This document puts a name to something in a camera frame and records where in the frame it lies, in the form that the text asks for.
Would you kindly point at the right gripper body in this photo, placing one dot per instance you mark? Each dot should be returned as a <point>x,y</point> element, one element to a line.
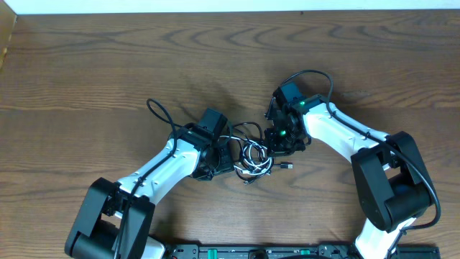
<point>279,140</point>

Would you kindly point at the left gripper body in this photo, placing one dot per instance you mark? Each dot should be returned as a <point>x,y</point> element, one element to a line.
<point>223,160</point>

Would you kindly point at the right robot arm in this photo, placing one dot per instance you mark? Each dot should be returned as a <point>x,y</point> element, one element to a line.
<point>392,182</point>

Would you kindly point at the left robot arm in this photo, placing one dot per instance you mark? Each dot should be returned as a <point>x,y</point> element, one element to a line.
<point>115,217</point>

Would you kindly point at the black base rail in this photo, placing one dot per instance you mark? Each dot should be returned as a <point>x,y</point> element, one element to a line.
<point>333,251</point>

